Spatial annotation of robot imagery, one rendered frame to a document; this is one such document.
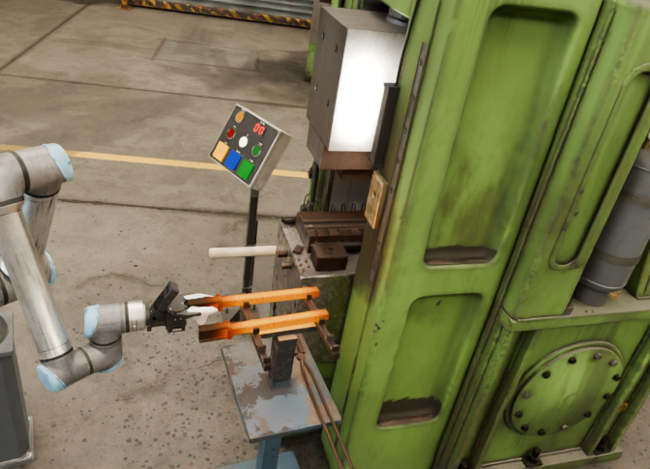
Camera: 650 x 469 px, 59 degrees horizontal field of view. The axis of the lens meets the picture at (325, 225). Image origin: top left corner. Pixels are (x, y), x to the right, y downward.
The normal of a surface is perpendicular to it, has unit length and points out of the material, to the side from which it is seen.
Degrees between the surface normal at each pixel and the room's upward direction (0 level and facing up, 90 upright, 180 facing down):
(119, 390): 0
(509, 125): 89
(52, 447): 0
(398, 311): 90
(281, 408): 0
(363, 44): 90
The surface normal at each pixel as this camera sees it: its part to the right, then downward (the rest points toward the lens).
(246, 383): 0.15, -0.84
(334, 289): 0.27, 0.53
